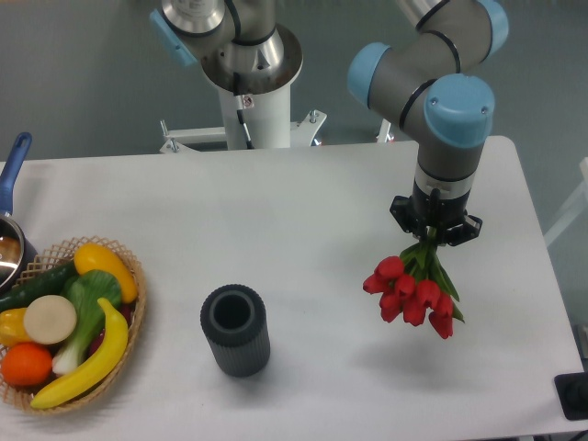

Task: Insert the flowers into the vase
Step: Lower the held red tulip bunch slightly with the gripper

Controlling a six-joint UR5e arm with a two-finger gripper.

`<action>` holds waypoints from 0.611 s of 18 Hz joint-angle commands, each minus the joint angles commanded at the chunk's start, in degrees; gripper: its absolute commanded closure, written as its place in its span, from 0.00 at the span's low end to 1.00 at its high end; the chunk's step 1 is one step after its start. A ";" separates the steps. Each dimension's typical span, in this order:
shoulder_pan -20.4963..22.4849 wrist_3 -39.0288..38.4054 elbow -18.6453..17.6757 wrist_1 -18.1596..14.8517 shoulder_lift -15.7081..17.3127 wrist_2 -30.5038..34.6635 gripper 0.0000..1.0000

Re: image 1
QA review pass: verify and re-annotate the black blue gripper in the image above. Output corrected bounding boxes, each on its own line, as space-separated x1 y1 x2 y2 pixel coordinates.
390 184 482 246

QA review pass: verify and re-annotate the red tulip bouquet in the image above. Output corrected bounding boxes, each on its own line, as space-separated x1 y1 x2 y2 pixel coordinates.
363 228 464 340

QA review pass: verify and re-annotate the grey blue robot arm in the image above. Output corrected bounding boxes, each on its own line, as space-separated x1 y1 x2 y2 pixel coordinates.
150 1 509 246

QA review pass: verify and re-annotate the dark grey ribbed vase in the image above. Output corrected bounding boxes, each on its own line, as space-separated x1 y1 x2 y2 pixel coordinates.
200 284 271 378

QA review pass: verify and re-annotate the black device at edge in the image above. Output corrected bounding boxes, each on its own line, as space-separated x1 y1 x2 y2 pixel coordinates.
554 372 588 421

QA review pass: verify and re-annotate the red fruit in basket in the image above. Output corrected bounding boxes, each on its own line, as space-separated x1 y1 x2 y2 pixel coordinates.
87 304 133 356

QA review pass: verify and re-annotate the yellow banana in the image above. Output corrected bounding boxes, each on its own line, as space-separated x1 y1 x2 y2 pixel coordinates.
30 298 129 410

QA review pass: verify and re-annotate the yellow lemon squash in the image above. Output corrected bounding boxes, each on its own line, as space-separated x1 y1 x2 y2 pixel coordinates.
73 243 138 304

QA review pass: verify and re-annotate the green bok choy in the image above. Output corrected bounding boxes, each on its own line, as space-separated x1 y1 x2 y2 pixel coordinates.
52 270 121 377

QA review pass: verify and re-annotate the dark green cucumber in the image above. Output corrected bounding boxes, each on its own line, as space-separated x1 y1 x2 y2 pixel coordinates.
1 261 77 312

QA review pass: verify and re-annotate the beige round disc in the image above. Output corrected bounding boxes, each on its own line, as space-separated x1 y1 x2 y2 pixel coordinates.
23 295 77 345

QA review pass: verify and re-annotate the orange fruit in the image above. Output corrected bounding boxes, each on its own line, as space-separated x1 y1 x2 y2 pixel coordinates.
1 343 52 387

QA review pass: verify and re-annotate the yellow bell pepper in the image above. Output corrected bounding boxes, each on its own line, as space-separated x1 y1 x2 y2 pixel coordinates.
0 308 32 347

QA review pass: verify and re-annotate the woven wicker basket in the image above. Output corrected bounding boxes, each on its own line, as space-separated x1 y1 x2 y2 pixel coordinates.
1 236 146 414

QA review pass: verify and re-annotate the white frame at right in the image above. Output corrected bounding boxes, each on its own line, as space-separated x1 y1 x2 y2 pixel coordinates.
544 157 587 247

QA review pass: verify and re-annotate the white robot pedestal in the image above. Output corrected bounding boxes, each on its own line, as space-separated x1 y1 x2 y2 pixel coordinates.
158 22 328 154

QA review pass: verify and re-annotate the blue handled saucepan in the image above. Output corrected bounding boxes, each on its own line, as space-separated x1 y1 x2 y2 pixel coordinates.
1 132 37 295

